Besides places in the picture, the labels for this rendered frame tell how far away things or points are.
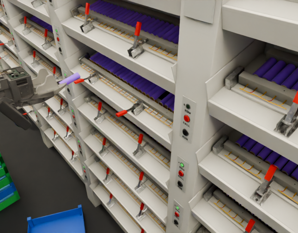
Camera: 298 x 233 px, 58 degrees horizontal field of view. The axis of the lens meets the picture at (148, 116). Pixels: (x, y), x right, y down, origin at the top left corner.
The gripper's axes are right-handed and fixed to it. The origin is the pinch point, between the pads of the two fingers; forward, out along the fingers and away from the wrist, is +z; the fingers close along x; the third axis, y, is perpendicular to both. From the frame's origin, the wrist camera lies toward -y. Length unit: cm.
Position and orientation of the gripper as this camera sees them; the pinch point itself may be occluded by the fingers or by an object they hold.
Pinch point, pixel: (60, 85)
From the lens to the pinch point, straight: 83.0
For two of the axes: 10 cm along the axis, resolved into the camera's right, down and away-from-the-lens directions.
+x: -6.5, -4.7, 6.0
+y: 0.5, -8.1, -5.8
